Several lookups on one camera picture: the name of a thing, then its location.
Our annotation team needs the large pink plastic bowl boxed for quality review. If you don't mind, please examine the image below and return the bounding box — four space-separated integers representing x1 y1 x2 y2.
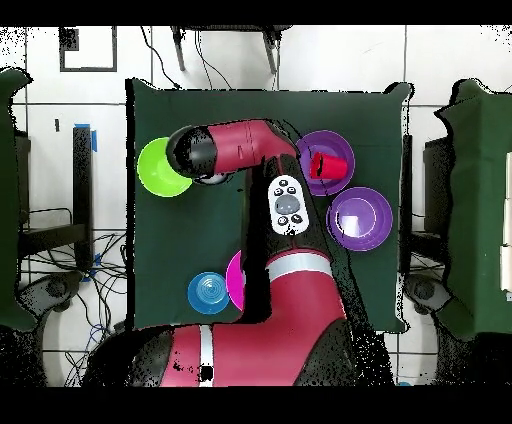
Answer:
225 249 246 312

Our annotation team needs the purple plastic bowl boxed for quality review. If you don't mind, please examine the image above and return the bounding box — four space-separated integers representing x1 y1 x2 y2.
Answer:
326 186 394 252
295 129 356 197

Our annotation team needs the red plastic cup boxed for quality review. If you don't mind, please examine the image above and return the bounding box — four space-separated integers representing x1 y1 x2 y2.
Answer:
309 150 348 180

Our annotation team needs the green plastic bowl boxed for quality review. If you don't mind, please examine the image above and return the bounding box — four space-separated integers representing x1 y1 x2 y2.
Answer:
136 136 194 198

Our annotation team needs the dark green tablecloth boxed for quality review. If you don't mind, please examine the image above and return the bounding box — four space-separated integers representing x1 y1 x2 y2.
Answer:
125 77 413 335

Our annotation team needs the light blue plastic bowl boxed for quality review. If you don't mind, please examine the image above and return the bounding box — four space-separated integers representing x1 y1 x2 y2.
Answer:
186 272 231 315

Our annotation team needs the blue tape strip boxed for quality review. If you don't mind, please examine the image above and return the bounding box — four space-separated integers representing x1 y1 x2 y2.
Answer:
74 122 98 153

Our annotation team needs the stand with metal legs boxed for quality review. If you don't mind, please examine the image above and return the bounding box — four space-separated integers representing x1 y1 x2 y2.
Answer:
169 25 295 76

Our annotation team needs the green cloth covered side table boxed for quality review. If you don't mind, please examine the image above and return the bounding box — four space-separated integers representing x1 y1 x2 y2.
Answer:
435 77 512 341
0 67 37 333

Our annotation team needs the black metal post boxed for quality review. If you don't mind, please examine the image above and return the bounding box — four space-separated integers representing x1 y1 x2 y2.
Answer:
400 134 414 277

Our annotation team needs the thin black cable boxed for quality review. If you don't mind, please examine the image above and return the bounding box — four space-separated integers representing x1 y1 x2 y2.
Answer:
194 29 234 90
139 25 181 89

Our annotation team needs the tangled cable bundle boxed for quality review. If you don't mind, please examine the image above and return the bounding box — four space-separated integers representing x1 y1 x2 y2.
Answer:
19 229 129 387

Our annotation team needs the black metal frame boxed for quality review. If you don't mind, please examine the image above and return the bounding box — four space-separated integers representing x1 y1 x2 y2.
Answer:
17 125 95 273

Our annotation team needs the grey pedestal foot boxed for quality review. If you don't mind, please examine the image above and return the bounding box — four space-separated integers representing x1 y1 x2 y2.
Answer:
17 271 85 321
403 273 453 317

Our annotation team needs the black square floor frame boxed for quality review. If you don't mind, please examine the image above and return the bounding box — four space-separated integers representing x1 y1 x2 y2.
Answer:
58 26 118 73

